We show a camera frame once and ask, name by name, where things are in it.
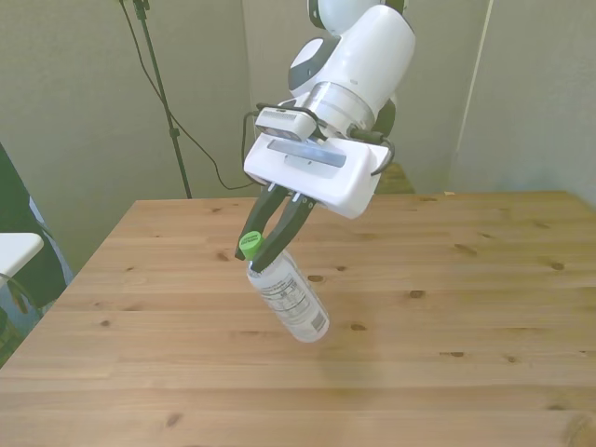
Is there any white side table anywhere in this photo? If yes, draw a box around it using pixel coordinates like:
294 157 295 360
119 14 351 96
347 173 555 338
0 232 45 280

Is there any clear green-capped water bottle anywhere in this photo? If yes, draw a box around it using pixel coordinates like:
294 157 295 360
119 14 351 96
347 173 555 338
237 229 332 345

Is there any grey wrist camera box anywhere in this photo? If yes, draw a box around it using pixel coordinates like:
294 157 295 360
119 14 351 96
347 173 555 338
253 106 320 142

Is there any long black hanging cable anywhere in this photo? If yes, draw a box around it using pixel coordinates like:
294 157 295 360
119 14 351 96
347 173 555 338
118 0 263 191

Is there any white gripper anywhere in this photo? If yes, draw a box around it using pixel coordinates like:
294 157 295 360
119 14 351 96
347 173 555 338
233 133 391 274

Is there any black tripod stand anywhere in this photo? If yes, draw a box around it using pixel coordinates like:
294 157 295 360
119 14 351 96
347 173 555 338
132 0 194 200

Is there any person in dark clothing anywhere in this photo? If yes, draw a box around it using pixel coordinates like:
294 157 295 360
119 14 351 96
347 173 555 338
0 142 75 322

